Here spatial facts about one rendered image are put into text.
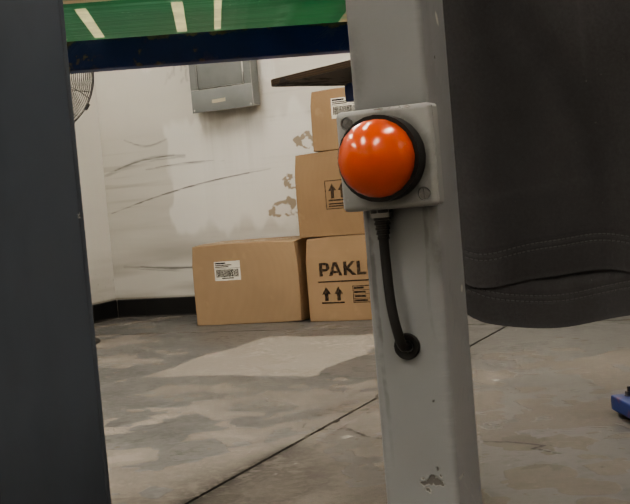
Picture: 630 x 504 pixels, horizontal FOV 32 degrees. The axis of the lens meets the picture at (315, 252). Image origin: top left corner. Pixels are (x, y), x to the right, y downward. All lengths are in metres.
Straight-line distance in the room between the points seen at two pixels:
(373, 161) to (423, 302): 0.08
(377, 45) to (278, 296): 5.06
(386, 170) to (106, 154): 6.17
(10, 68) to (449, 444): 0.76
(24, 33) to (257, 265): 4.47
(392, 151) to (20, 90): 0.73
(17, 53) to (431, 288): 0.74
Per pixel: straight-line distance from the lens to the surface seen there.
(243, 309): 5.69
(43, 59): 1.23
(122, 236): 6.63
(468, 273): 0.84
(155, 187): 6.48
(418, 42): 0.55
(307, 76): 2.83
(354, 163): 0.51
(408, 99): 0.55
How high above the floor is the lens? 0.64
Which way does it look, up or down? 3 degrees down
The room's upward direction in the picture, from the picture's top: 5 degrees counter-clockwise
